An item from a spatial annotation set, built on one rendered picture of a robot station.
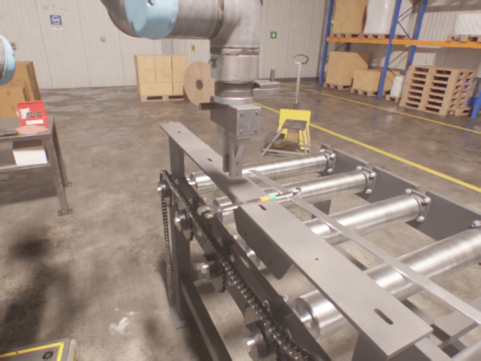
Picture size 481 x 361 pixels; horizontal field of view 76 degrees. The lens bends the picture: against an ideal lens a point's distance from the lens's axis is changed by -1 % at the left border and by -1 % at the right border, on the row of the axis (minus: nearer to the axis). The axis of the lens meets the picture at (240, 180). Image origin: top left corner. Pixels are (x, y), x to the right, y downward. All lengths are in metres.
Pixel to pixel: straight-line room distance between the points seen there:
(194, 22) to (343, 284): 0.46
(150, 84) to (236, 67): 7.65
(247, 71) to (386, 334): 0.45
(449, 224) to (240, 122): 1.17
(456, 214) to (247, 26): 1.20
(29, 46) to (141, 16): 10.29
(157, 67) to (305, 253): 7.76
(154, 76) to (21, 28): 4.07
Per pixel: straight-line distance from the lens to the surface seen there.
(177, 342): 1.94
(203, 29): 0.54
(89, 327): 2.12
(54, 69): 10.79
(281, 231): 0.63
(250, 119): 0.57
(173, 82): 8.28
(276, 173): 1.67
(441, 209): 1.55
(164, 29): 0.51
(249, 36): 0.57
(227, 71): 0.57
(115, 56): 10.81
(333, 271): 0.56
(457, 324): 1.17
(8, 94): 6.27
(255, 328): 0.81
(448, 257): 1.21
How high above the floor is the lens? 1.52
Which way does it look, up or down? 25 degrees down
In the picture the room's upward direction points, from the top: 2 degrees clockwise
